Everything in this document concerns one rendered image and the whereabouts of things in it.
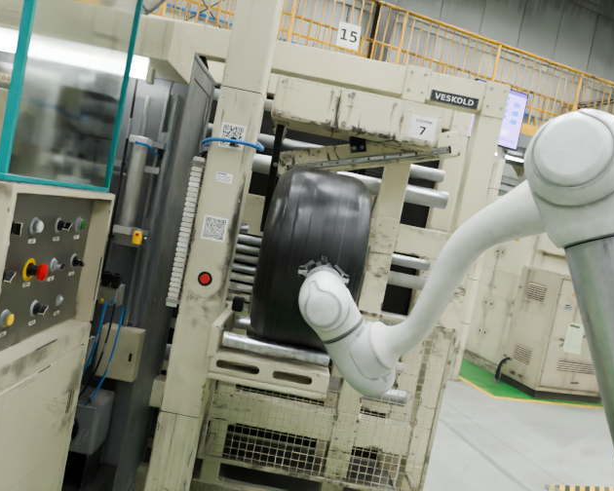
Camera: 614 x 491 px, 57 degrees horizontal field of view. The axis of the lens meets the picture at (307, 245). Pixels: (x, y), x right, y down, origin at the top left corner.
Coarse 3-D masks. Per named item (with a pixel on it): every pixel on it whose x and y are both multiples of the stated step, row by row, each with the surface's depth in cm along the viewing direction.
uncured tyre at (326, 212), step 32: (288, 192) 161; (320, 192) 162; (352, 192) 164; (288, 224) 155; (320, 224) 156; (352, 224) 157; (288, 256) 154; (320, 256) 154; (352, 256) 155; (256, 288) 160; (288, 288) 155; (352, 288) 157; (256, 320) 165; (288, 320) 160
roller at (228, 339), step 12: (228, 336) 168; (240, 336) 169; (240, 348) 169; (252, 348) 168; (264, 348) 168; (276, 348) 168; (288, 348) 169; (300, 348) 169; (300, 360) 169; (312, 360) 169; (324, 360) 168
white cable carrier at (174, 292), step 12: (192, 168) 174; (204, 168) 178; (192, 180) 174; (192, 192) 174; (192, 204) 175; (192, 216) 175; (180, 228) 175; (192, 228) 179; (180, 240) 175; (180, 252) 175; (180, 264) 176; (180, 276) 176; (180, 288) 178
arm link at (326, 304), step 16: (320, 272) 120; (304, 288) 115; (320, 288) 111; (336, 288) 112; (304, 304) 111; (320, 304) 109; (336, 304) 110; (352, 304) 116; (320, 320) 110; (336, 320) 110; (352, 320) 115; (320, 336) 118; (336, 336) 115
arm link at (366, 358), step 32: (512, 192) 96; (480, 224) 98; (512, 224) 95; (448, 256) 103; (448, 288) 105; (416, 320) 110; (352, 352) 115; (384, 352) 114; (352, 384) 119; (384, 384) 117
